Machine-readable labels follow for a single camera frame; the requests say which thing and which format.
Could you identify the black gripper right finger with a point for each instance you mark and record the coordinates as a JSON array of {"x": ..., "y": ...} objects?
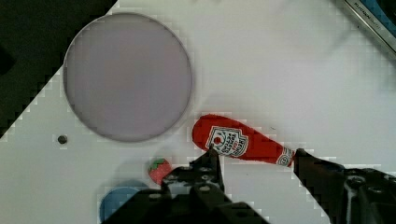
[{"x": 347, "y": 195}]

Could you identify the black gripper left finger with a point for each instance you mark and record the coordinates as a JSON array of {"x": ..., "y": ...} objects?
[{"x": 188, "y": 195}]

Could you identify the red ketchup bottle toy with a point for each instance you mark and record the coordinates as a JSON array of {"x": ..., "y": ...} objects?
[{"x": 234, "y": 139}]

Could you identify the red strawberry toy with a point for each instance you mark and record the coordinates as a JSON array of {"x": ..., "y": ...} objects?
[{"x": 158, "y": 170}]

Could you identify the blue cup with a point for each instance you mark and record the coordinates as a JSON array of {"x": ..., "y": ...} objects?
[{"x": 117, "y": 196}]

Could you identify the grey round plate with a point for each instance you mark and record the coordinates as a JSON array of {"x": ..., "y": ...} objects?
[{"x": 127, "y": 77}]

